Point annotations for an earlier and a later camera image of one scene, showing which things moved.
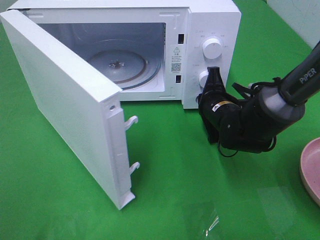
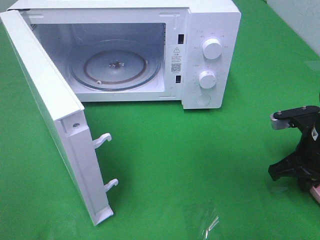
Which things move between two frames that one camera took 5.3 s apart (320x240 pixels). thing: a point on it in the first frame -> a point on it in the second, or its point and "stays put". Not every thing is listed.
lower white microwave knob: x=203 y=77 stays put
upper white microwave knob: x=212 y=48 stays put
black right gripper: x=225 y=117 -> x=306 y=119
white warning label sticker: x=176 y=58 stays put
